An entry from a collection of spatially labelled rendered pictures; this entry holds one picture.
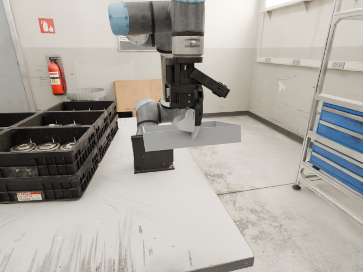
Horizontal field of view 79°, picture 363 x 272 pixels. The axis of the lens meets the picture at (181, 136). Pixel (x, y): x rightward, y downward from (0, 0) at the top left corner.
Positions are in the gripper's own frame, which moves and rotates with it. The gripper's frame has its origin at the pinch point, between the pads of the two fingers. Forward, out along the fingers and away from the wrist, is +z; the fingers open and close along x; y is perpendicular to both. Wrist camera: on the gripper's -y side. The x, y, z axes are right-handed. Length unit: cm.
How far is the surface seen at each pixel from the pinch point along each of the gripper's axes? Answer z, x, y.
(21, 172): 23, -34, 58
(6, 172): 22, -35, 63
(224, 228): 36.8, -1.3, -12.3
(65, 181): 27, -30, 43
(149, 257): 36.9, 3.7, 14.5
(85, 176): 31, -40, 37
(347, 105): 16, -68, -139
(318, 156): 64, -81, -140
